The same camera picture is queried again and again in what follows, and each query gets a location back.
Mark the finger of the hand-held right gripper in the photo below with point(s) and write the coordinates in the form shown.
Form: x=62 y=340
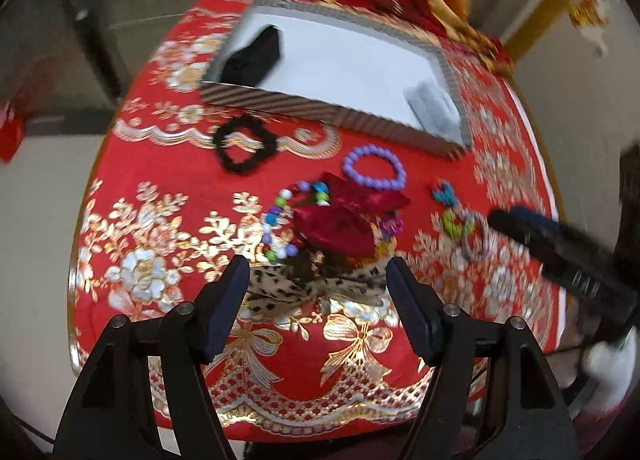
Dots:
x=550 y=245

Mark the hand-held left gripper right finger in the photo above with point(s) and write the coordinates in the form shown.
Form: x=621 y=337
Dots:
x=407 y=310

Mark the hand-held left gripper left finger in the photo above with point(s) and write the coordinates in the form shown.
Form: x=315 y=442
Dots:
x=227 y=310

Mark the leopard print hair bow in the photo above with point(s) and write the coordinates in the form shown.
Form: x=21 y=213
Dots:
x=280 y=290

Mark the red velvet hair bow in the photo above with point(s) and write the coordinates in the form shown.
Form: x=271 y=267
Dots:
x=340 y=230

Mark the teal and green bead charm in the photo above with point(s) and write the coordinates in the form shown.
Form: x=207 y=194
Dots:
x=445 y=195

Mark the black scrunchie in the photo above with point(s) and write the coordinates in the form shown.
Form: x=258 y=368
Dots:
x=220 y=139

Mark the striped jewelry box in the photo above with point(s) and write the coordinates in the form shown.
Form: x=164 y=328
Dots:
x=280 y=102

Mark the red floral gold tablecloth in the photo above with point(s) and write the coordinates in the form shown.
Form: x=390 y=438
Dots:
x=175 y=174

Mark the grey hair band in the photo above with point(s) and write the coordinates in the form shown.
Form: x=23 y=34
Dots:
x=432 y=104

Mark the black cloth hair accessory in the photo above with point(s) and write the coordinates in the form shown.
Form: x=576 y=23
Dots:
x=252 y=59

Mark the red bag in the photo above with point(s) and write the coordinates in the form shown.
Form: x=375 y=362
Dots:
x=10 y=129

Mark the red and gold wall decoration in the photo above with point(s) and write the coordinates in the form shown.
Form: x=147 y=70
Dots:
x=587 y=17

